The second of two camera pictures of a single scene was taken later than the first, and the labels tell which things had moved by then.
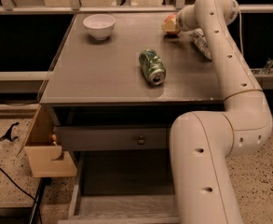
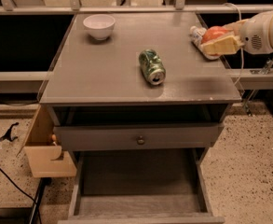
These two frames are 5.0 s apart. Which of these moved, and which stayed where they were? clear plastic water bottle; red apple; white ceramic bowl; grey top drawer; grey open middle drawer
Moved: red apple
Stayed: grey open middle drawer; white ceramic bowl; grey top drawer; clear plastic water bottle
